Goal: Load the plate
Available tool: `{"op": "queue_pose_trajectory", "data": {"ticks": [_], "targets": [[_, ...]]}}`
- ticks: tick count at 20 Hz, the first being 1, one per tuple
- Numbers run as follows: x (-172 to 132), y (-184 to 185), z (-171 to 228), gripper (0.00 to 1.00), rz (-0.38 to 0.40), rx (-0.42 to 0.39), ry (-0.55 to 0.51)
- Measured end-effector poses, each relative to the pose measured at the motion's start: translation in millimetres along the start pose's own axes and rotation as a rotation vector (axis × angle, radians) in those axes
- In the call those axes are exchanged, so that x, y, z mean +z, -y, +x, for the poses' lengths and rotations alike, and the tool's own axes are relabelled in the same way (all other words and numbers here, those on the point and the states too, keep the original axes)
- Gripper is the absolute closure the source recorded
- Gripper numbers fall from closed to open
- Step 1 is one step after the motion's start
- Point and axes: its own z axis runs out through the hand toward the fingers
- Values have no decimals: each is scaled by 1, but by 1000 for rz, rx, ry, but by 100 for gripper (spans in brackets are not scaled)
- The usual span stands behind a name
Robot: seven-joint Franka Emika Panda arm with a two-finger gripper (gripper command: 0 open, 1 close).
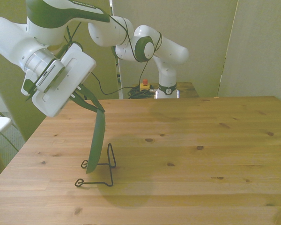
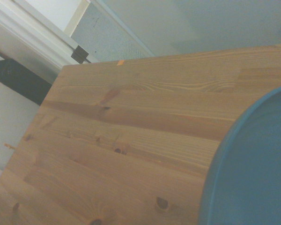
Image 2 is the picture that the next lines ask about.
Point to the orange tape scrap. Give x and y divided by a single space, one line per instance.
120 62

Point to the black heater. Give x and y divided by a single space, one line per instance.
21 82

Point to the teal round plate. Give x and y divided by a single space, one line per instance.
253 164

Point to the brass door hinge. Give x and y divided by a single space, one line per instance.
79 54

